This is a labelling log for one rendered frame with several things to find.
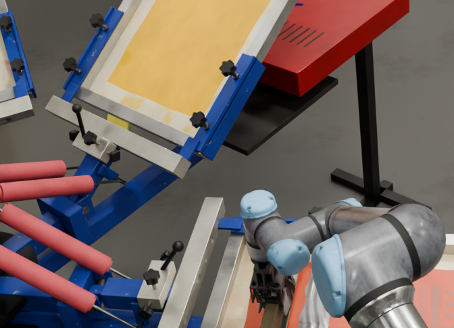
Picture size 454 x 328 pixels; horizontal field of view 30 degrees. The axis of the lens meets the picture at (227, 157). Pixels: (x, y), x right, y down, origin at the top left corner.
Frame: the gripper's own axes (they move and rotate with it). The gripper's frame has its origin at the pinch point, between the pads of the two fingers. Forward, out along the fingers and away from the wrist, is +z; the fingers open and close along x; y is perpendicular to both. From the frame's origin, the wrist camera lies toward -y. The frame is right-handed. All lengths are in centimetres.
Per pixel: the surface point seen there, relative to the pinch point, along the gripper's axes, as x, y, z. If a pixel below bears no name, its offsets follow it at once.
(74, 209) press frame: -61, -26, -4
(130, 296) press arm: -35.3, 3.0, -3.1
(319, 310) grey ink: 9.1, -3.7, 4.6
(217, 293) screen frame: -15.9, -4.4, 1.9
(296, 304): 3.2, -5.5, 5.3
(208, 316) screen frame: -16.5, 3.0, 1.9
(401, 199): 17, -149, 98
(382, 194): 9, -152, 98
